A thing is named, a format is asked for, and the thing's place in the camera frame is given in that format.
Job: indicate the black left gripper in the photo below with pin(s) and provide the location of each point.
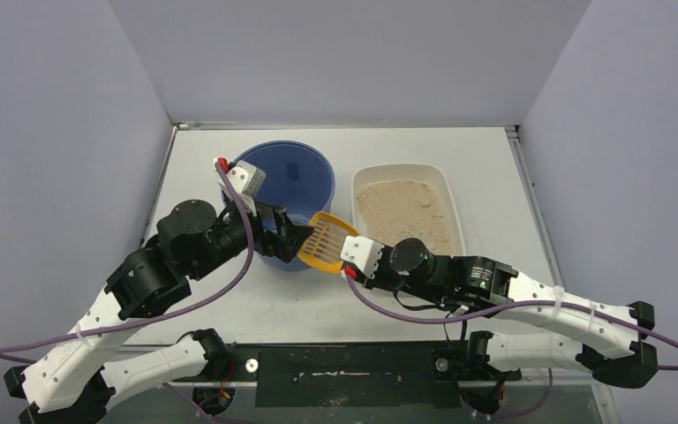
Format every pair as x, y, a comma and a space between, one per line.
277, 230

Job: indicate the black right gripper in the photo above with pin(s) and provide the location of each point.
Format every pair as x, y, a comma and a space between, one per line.
354, 273

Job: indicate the yellow slotted litter scoop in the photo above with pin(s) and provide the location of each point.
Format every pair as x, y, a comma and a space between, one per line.
322, 250

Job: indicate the white plastic litter tray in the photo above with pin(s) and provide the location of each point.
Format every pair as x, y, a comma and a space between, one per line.
420, 172

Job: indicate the blue plastic bucket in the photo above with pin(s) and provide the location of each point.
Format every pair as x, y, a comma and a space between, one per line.
298, 178

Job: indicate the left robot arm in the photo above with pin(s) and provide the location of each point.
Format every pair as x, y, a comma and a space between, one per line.
79, 381

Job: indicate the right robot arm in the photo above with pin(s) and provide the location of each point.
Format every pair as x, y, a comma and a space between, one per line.
574, 333

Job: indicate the beige cat litter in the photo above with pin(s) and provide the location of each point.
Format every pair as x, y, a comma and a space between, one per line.
392, 214

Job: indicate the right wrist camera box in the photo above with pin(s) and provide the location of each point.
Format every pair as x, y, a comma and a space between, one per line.
363, 253

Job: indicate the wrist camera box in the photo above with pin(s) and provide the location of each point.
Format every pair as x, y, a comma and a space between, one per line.
245, 178
363, 253

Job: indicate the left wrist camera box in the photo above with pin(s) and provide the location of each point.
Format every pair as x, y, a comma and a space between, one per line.
245, 178

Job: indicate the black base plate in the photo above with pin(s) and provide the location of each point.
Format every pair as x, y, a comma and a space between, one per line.
362, 374

